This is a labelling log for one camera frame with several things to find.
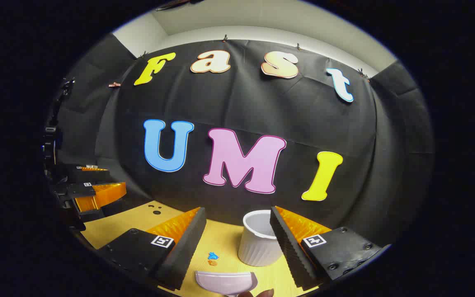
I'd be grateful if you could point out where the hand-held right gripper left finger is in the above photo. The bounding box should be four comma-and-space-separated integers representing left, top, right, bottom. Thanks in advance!
96, 206, 207, 291

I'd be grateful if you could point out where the white ribbed garbage bin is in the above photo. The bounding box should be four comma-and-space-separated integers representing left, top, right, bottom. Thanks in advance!
237, 210, 284, 267

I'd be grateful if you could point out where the wooden desktop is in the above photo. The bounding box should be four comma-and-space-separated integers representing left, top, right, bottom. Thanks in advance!
80, 200, 333, 297

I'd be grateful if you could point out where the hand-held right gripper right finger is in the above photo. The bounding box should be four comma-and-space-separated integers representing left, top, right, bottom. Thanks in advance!
269, 205, 391, 291

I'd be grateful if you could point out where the pale lilac dustpan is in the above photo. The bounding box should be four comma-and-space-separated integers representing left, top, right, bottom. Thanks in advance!
195, 271, 259, 297

